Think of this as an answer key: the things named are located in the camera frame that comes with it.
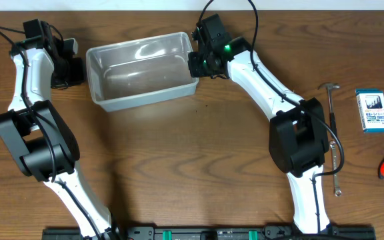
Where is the clear plastic storage box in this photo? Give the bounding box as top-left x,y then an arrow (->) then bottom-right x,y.
86,32 -> 199,112

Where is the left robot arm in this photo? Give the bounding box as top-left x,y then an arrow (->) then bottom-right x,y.
0,19 -> 122,239

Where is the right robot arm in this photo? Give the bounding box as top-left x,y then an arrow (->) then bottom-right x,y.
188,14 -> 330,234

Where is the small steel hammer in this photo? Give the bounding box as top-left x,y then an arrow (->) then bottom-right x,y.
318,83 -> 340,136

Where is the blue white cardboard box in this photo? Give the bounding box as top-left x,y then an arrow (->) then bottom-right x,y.
355,89 -> 384,133

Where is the silver combination wrench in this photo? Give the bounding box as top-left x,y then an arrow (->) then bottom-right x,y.
329,139 -> 343,197

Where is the left black cable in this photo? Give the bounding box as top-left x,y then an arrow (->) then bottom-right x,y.
0,19 -> 103,240

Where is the black cable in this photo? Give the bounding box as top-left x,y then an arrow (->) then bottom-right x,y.
197,0 -> 345,234
0,19 -> 103,240

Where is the right black cable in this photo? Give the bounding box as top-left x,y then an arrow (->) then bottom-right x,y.
197,0 -> 345,234

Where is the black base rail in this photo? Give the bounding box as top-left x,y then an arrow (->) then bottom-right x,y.
41,223 -> 377,240

